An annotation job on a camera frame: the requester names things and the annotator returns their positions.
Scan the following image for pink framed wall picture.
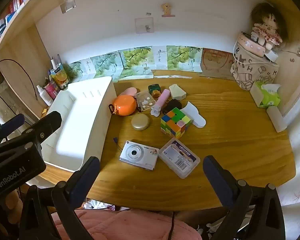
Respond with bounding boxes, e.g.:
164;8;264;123
134;17;154;34

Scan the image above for pink stick with white cap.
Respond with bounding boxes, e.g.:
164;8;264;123
151;89;171;117

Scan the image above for thin black cable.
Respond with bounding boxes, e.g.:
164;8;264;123
166;211;177;240

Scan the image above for person's left hand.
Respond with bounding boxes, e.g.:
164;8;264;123
0;190;24;220

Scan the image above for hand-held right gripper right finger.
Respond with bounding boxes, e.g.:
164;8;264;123
202;155;286;240

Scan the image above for white plastic bottle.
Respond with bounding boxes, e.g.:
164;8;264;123
36;85;53;106

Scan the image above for brown paper bag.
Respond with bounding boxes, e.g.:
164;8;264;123
201;49;234;77

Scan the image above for silver compact camera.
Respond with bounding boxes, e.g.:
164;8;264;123
112;137;160;171

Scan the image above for white floral bedsheet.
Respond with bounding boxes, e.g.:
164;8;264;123
275;80;300;230

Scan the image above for white wedge box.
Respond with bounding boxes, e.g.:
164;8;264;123
169;84;187;100

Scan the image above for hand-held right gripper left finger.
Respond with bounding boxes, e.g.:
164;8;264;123
19;156;100;240

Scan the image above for blue white jars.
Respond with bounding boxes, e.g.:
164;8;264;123
0;12;14;37

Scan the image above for white plastic holder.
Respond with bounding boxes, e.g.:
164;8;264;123
181;101;207;129

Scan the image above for colourful puzzle cube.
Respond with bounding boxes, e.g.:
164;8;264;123
160;107;192;139

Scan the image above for pink handheld fan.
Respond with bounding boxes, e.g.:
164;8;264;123
121;87;138;98

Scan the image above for wooden shelf unit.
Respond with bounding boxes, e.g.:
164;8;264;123
0;0;73;120

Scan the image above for orange round case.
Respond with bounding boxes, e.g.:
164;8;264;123
109;94;138;117

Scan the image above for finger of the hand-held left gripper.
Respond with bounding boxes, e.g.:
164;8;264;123
0;114;25;148
5;111;63;155

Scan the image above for pink fleece clothing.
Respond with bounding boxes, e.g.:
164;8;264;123
51;209;203;240

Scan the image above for plush doll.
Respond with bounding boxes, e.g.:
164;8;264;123
250;2;283;50

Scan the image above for gold round compact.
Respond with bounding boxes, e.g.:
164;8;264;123
131;114;151;131

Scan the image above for small black box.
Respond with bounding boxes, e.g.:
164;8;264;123
162;99;182;114

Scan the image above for orange juice carton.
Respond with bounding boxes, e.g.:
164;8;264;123
50;64;71;89

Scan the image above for white rectangular box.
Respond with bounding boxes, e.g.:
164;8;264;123
266;106;288;133

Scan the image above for clear plastic case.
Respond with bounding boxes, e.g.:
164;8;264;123
135;91;157;112

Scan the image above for black charging cable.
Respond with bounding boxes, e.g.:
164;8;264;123
0;59;38;100

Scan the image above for clear acrylic wall holder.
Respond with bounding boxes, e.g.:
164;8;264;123
59;0;77;14

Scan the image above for pink round box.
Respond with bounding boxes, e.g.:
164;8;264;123
237;32;265;58

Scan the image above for green tissue pack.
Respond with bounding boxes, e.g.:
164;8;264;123
250;81;282;108

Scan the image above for green perfume bottle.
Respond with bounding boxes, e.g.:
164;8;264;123
148;84;163;100

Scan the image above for yellow bear wall sticker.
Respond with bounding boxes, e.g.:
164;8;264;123
161;3;176;18

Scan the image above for pink printed pack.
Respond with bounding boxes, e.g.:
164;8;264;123
44;81;58;100

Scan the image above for white plastic storage bin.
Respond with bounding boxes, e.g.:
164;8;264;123
39;76;115;172

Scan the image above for white charger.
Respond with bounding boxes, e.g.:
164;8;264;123
264;49;278;62

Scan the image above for printed canvas bag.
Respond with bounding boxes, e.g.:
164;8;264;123
230;42;280;90

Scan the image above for clear labelled card box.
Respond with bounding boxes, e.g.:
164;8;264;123
158;137;200;179

